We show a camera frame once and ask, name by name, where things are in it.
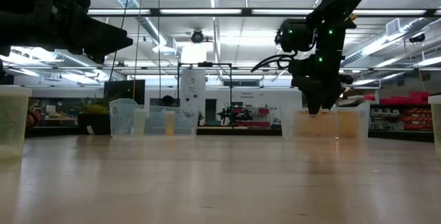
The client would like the rack of red bins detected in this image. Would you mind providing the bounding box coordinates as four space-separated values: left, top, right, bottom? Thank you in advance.
364 91 435 132

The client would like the clear plastic bin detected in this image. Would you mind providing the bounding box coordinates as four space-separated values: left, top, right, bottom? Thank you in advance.
109 98 200 138
280 100 371 141

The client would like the wide clear pill bottle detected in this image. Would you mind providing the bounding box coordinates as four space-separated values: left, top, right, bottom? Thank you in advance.
427 94 441 165
0 85 32 159

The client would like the potted green plant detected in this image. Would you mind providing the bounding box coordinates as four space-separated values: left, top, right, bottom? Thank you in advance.
77 92 122 136

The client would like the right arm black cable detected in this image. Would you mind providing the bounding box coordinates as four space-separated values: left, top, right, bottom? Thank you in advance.
250 53 296 74

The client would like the black tube frame stand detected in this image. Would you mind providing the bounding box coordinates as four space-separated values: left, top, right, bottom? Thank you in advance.
176 61 234 110

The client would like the black ceiling fixture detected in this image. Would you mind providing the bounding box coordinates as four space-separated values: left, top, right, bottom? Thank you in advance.
409 33 427 44

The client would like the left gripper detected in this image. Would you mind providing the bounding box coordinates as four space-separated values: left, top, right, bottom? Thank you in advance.
0 0 134 65

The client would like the white vent box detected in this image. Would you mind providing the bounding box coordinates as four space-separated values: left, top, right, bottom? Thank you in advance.
385 17 401 37

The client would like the black overhead camera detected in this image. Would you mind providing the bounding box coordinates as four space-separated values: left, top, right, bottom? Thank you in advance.
190 29 205 44

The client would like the black monitor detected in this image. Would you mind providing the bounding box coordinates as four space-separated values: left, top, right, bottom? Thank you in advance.
103 79 146 106

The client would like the black hanging cable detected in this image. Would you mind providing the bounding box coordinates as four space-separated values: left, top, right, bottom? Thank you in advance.
157 0 162 100
109 0 134 80

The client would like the shelf with red items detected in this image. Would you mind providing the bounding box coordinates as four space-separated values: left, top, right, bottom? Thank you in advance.
231 105 282 129

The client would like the person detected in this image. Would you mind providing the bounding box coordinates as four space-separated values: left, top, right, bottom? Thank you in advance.
160 94 177 108

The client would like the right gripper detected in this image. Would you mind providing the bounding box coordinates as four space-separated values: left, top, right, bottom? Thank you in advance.
288 54 355 115

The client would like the white sign pillar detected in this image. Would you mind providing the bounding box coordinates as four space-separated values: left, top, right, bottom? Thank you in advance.
179 69 207 108

